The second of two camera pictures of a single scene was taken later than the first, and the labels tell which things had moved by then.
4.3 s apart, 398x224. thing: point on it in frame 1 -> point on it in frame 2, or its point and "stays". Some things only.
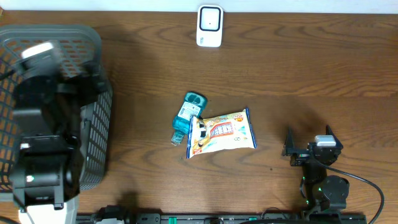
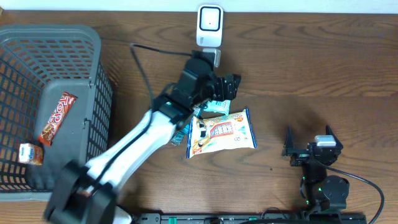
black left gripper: x=87 y=94 -> x=226 y=90
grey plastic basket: x=77 y=50 stays
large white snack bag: x=232 y=131 stays
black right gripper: x=300 y=155 stays
